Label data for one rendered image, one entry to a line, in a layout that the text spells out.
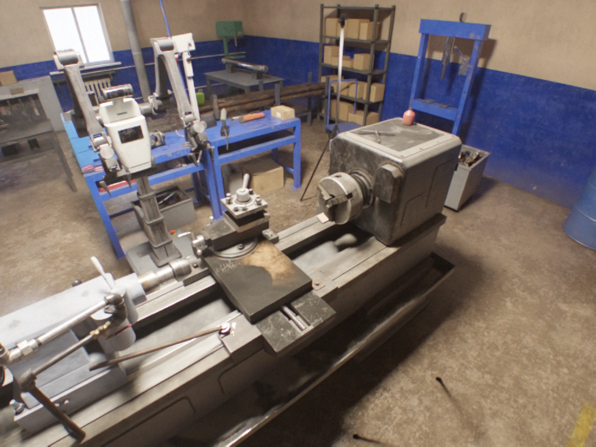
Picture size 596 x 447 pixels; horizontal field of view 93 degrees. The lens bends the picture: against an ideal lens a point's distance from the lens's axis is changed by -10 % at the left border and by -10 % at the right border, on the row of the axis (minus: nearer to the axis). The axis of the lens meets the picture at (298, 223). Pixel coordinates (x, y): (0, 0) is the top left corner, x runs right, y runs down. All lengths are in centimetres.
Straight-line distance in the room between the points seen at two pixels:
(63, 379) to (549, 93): 479
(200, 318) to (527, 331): 232
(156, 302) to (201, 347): 34
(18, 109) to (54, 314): 415
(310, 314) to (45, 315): 92
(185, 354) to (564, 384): 234
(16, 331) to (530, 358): 278
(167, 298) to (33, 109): 399
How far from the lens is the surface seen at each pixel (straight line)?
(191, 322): 157
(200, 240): 149
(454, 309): 274
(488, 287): 305
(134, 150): 217
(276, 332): 128
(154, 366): 135
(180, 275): 123
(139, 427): 143
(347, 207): 152
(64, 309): 121
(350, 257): 164
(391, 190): 151
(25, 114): 516
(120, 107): 217
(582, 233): 415
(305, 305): 135
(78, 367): 128
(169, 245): 257
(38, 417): 137
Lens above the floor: 192
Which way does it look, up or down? 36 degrees down
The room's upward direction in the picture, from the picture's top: straight up
